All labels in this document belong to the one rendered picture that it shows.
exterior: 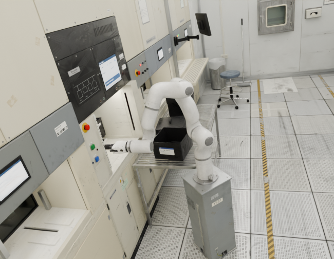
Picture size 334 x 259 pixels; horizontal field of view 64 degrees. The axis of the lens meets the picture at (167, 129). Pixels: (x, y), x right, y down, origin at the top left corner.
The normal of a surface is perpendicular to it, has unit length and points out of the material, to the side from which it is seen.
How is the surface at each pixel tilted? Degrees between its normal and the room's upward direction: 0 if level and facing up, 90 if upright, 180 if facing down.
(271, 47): 90
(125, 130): 90
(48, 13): 92
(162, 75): 90
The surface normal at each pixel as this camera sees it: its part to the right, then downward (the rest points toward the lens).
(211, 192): 0.49, 0.32
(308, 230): -0.17, -0.88
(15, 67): 0.95, -0.03
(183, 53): -0.26, 0.47
